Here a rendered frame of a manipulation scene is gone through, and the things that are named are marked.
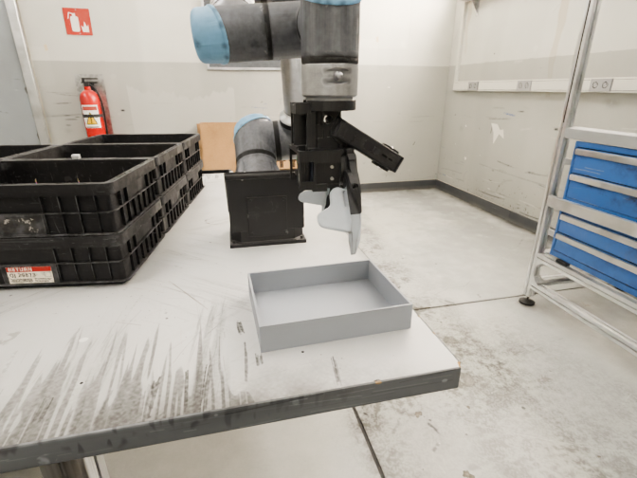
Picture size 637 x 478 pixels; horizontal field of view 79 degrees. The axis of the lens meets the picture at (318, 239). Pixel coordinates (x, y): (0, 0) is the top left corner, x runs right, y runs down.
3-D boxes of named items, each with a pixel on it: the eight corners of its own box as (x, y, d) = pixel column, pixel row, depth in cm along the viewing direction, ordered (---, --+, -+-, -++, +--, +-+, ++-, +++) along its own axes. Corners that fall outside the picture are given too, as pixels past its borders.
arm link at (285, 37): (265, 9, 61) (267, -8, 51) (336, 4, 62) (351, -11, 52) (271, 63, 64) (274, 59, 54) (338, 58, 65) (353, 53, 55)
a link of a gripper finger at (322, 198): (294, 209, 67) (300, 172, 59) (326, 206, 68) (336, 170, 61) (297, 223, 65) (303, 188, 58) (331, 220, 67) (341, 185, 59)
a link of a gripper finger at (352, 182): (342, 222, 55) (333, 165, 57) (354, 221, 55) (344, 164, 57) (352, 211, 50) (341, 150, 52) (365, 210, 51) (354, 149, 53)
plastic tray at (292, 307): (369, 279, 88) (370, 259, 86) (410, 328, 70) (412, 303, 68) (248, 294, 82) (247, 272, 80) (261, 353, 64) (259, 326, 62)
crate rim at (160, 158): (184, 150, 133) (183, 142, 132) (157, 166, 105) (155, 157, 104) (62, 151, 130) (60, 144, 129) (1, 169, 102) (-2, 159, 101)
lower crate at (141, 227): (168, 237, 112) (162, 197, 108) (130, 287, 85) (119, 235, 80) (22, 242, 109) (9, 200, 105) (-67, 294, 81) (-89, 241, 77)
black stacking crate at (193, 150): (203, 162, 164) (200, 135, 160) (187, 177, 136) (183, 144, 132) (105, 164, 161) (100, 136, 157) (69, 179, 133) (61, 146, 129)
